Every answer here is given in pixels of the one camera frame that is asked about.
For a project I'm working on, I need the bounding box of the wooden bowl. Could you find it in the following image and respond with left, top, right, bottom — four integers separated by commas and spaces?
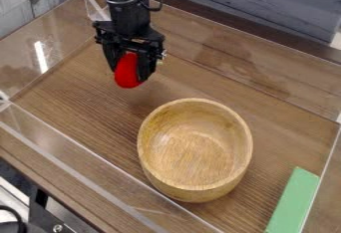
137, 98, 252, 203

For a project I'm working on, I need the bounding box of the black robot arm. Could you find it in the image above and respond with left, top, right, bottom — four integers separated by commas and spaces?
93, 0, 165, 89

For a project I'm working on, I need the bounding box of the green rectangular block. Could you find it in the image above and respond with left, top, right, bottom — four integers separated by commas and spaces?
263, 167, 319, 233

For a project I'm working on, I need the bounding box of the clear acrylic corner bracket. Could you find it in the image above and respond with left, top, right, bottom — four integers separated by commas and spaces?
84, 0, 111, 22

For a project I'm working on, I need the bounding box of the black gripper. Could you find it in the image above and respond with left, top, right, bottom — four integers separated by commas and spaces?
93, 21, 165, 82

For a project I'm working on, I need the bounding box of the clear acrylic front panel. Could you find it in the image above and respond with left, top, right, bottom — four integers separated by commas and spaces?
0, 92, 223, 233

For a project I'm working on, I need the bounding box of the black metal table bracket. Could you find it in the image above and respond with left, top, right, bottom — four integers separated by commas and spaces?
28, 188, 76, 233

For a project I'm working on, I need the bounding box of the black cable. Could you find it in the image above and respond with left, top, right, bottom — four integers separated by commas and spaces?
0, 205, 25, 233

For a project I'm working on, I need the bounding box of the red plush strawberry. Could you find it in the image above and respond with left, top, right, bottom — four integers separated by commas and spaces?
115, 53, 141, 89

